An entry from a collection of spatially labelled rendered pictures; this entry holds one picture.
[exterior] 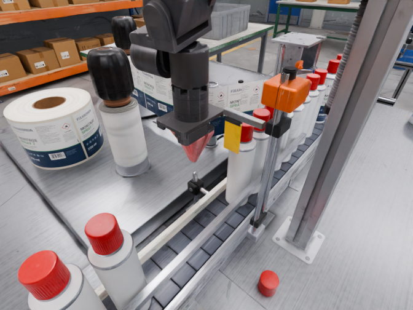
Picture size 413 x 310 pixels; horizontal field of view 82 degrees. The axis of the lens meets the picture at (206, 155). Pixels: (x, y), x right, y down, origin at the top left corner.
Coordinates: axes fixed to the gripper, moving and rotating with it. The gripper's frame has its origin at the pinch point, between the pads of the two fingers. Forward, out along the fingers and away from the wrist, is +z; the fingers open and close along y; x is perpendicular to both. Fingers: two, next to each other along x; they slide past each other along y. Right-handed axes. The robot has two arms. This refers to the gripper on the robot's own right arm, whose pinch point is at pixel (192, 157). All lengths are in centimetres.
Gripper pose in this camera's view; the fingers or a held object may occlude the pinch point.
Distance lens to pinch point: 45.3
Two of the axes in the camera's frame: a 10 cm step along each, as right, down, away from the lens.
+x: 7.6, 4.0, -5.1
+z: -0.1, 7.9, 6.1
